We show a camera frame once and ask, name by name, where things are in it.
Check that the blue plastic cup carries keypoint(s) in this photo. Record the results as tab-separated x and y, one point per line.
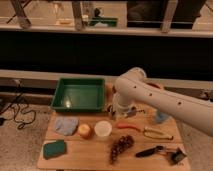
161	117

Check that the yellow apple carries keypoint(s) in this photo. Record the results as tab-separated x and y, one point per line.
84	130

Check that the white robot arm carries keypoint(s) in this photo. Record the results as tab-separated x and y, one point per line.
131	86

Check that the white plastic cup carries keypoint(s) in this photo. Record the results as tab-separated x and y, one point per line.
103	129

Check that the orange carrot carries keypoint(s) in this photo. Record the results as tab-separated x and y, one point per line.
128	126

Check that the small metal cup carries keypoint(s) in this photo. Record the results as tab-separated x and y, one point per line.
111	112

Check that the purple grape bunch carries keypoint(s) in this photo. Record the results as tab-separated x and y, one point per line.
119	146

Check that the light blue cloth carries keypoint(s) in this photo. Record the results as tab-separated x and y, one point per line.
66	126

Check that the wooden board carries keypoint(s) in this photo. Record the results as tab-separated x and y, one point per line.
93	154

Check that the black handled peeler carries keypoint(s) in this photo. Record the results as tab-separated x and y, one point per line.
149	152

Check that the green plastic tray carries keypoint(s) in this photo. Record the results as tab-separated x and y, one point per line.
79	95

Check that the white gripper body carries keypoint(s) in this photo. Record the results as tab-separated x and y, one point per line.
125	113

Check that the green object in background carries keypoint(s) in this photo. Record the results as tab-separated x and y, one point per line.
98	19

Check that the green sponge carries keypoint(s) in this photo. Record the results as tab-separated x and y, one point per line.
54	149

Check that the orange bowl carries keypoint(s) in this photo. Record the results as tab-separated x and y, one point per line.
154	85

